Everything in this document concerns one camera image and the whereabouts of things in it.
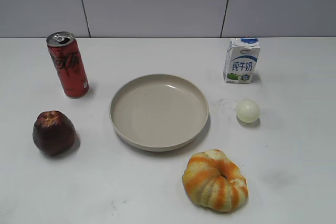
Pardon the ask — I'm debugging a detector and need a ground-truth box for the dark red apple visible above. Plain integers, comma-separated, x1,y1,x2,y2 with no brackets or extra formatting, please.
33,110,76,156

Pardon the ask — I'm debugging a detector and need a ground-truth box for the orange white striped pumpkin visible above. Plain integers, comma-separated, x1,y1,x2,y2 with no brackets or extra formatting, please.
182,149,248,212

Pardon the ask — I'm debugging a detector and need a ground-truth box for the white blue milk carton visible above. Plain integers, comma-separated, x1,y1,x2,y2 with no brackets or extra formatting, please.
223,38,260,83

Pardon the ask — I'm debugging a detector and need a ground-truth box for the beige round plate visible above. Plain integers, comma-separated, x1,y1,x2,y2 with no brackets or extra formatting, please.
109,74,210,152

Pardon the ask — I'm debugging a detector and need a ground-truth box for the white egg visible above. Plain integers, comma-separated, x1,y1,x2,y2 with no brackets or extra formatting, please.
236,99,260,123

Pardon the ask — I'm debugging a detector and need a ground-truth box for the red soda can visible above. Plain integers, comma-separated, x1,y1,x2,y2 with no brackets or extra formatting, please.
46,31,89,98

